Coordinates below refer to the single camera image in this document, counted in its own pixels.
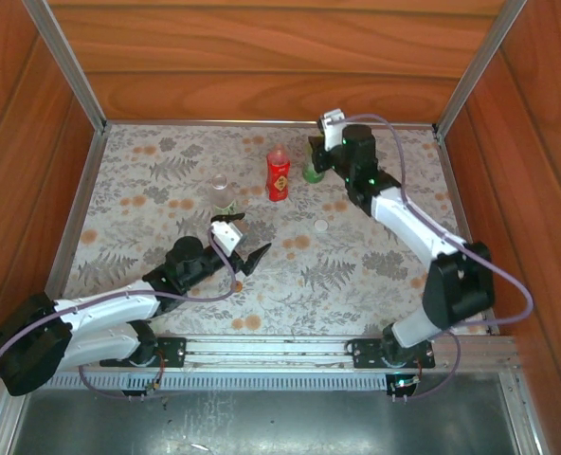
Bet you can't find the clear bottle with green label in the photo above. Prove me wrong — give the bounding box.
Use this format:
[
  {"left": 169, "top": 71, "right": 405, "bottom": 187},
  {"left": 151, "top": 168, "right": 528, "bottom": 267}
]
[{"left": 209, "top": 173, "right": 240, "bottom": 217}]

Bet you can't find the floral tablecloth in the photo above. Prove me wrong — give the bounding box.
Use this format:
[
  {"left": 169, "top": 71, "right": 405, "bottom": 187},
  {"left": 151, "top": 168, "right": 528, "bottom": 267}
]
[{"left": 52, "top": 123, "right": 480, "bottom": 336}]

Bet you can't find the grey metal sheet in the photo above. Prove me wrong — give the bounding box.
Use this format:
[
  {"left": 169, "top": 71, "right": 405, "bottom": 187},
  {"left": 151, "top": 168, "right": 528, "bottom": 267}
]
[{"left": 9, "top": 388, "right": 518, "bottom": 455}]

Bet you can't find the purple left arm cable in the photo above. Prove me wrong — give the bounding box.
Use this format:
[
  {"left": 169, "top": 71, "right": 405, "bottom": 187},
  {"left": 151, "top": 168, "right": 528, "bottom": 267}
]
[{"left": 0, "top": 227, "right": 239, "bottom": 404}]

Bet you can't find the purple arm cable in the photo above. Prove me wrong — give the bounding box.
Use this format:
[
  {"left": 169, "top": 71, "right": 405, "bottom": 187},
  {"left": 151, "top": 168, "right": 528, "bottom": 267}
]
[
  {"left": 0, "top": 227, "right": 239, "bottom": 404},
  {"left": 325, "top": 113, "right": 534, "bottom": 404}
]

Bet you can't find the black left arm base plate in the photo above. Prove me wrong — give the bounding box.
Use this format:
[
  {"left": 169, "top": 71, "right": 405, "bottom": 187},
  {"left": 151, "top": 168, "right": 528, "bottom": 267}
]
[{"left": 99, "top": 336, "right": 188, "bottom": 369}]

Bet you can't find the grey slotted cable duct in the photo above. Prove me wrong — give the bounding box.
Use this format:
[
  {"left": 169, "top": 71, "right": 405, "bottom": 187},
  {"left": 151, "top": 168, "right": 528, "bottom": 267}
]
[{"left": 27, "top": 372, "right": 504, "bottom": 392}]

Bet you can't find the green plastic bottle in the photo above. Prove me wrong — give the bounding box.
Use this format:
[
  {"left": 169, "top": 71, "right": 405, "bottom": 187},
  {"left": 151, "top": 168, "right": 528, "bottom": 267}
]
[{"left": 301, "top": 141, "right": 329, "bottom": 185}]

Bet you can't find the aluminium frame rail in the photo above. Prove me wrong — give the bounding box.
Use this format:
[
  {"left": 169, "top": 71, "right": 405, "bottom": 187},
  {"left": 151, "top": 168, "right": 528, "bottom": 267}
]
[
  {"left": 30, "top": 127, "right": 109, "bottom": 333},
  {"left": 103, "top": 118, "right": 439, "bottom": 132},
  {"left": 432, "top": 123, "right": 499, "bottom": 333}
]

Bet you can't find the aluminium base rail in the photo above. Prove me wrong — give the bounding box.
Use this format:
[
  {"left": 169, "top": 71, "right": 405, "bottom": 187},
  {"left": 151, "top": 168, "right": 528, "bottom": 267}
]
[{"left": 5, "top": 331, "right": 521, "bottom": 375}]

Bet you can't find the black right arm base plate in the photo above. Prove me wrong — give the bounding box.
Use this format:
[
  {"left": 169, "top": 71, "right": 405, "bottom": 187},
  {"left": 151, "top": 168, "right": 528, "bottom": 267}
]
[{"left": 351, "top": 337, "right": 437, "bottom": 370}]

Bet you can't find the aluminium frame post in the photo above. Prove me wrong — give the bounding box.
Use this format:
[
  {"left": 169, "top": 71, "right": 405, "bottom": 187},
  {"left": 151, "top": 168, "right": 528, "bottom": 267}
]
[
  {"left": 431, "top": 0, "right": 529, "bottom": 137},
  {"left": 22, "top": 0, "right": 110, "bottom": 137}
]

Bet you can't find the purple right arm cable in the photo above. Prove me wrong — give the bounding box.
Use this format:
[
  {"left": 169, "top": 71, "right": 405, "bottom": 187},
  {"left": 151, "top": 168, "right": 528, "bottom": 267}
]
[{"left": 325, "top": 113, "right": 534, "bottom": 404}]

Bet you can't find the red plastic bottle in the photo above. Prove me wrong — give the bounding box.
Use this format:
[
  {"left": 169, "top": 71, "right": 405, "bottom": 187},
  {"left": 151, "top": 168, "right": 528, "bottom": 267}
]
[{"left": 265, "top": 143, "right": 292, "bottom": 203}]

